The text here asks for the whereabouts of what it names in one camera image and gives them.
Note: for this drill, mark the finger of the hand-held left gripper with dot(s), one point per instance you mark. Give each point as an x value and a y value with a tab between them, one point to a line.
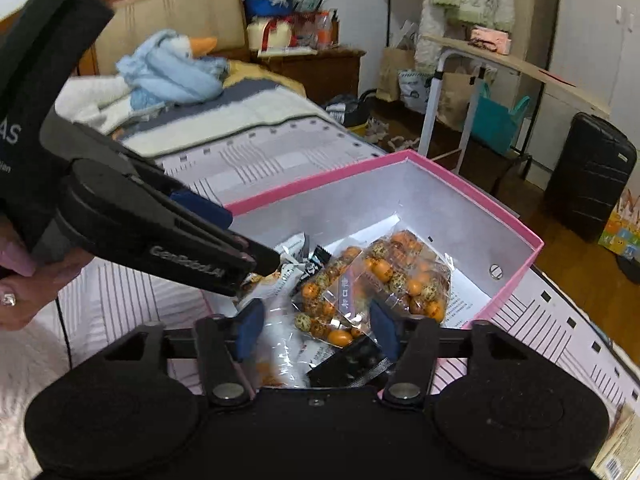
190	250
100	147

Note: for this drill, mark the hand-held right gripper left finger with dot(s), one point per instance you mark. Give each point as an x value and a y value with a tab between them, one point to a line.
250	327

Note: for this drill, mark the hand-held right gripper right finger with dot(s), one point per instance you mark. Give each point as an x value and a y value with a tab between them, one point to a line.
385	327

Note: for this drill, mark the clear bag of orange nuts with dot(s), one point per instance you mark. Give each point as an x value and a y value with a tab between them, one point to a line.
280	340
390	275

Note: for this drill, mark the black snack packet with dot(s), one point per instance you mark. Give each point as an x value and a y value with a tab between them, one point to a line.
345	360

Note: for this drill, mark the small dark snack packet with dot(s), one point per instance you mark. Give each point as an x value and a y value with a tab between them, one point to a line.
318	259

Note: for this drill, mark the pink cardboard box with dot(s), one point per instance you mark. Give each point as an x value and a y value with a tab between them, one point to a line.
450	205

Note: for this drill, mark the person's left hand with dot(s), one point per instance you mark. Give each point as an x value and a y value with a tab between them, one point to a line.
20	300

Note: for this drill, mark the white paper leaflet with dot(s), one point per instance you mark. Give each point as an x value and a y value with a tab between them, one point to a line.
467	300

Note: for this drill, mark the goose plush in blue cloth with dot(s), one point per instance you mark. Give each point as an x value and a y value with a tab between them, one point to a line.
170	70

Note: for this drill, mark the padded wooden headboard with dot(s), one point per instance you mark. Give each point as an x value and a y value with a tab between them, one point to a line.
150	5

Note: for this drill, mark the striped bedspread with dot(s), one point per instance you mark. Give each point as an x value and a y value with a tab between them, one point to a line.
280	155

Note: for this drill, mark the white cake box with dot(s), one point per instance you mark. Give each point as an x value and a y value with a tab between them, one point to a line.
270	35

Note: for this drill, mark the white fluffy blanket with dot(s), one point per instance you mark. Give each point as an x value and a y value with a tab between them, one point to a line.
25	375

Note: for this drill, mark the wooden nightstand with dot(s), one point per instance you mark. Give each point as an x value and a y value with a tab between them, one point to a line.
315	75

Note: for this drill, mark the teal shopping bag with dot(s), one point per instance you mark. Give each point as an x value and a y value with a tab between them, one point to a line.
497	120

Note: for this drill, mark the brown paper bag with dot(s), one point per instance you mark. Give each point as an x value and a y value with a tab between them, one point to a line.
392	75
460	102

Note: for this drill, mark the white plastic bag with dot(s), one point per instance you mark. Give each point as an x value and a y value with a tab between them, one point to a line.
415	90

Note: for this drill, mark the black suitcase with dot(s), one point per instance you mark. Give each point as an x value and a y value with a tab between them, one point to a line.
590	175

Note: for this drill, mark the colourful gift bag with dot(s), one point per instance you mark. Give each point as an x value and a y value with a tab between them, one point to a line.
622	232

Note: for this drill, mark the white-legged side table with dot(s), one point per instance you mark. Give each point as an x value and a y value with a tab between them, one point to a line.
525	65

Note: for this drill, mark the pink case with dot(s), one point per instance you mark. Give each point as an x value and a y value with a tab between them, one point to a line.
492	40

